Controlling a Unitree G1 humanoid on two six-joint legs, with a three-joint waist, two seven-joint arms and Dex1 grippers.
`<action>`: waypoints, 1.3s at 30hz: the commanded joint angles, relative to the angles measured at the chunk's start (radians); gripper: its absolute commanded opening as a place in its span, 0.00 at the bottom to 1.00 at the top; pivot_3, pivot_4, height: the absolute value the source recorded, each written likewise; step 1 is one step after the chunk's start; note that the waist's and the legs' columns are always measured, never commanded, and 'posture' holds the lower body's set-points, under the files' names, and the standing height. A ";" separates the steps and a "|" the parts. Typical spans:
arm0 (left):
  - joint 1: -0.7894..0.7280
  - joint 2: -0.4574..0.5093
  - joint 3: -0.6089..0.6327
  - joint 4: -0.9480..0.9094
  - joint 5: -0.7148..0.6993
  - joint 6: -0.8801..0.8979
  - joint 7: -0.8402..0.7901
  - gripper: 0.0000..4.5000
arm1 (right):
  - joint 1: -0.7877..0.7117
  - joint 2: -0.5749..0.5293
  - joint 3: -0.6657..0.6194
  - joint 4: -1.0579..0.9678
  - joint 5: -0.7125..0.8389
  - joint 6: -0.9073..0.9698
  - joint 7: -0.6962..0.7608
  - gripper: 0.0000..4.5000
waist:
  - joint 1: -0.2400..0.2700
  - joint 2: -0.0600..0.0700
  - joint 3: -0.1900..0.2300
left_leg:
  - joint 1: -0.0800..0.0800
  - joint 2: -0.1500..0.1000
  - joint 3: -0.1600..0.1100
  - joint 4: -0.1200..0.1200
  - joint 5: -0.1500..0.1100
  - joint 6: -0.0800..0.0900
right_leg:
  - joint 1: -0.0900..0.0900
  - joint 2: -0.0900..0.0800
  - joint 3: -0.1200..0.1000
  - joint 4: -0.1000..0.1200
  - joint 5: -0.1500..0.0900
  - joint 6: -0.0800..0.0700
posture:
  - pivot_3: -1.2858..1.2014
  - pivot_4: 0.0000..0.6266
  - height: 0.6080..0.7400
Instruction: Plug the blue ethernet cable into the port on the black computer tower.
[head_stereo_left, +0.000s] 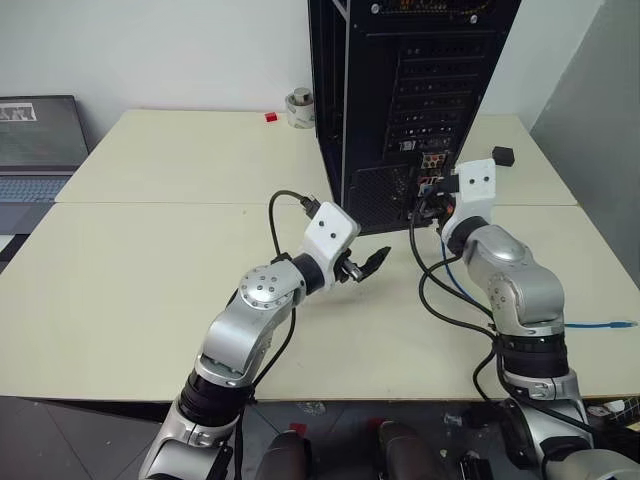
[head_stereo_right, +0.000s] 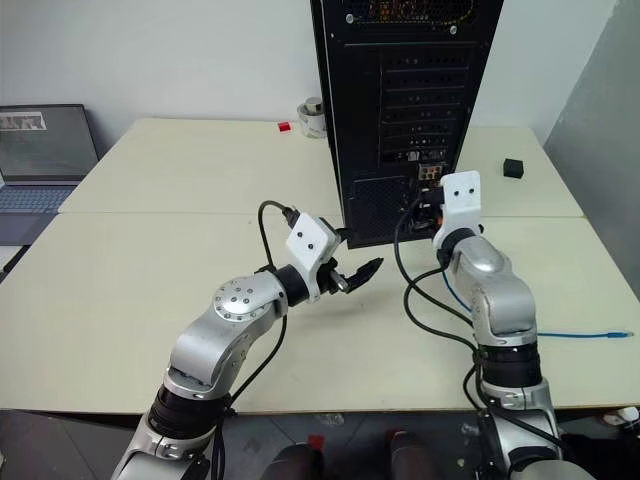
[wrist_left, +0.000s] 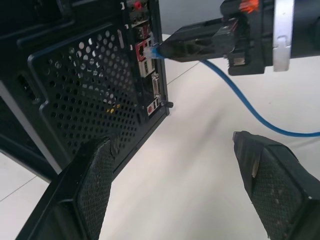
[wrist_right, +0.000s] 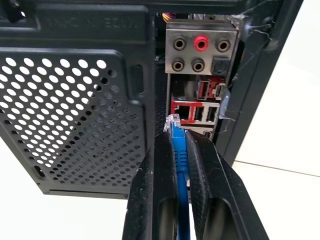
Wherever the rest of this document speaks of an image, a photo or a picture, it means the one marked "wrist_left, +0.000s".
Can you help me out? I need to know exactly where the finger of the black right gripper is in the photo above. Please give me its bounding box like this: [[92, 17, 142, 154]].
[[168, 16, 226, 41], [157, 24, 237, 63]]

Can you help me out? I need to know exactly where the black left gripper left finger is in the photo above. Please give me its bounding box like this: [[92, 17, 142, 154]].
[[14, 136, 120, 240]]

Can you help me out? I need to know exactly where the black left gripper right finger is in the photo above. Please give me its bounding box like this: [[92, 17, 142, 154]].
[[232, 130, 320, 240]]

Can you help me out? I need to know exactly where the blue ethernet cable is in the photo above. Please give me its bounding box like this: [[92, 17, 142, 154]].
[[143, 39, 320, 138]]

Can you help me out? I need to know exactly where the black computer tower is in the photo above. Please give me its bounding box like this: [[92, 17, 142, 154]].
[[0, 0, 175, 184]]

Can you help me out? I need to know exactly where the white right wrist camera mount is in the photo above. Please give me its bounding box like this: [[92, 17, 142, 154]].
[[272, 0, 295, 73]]

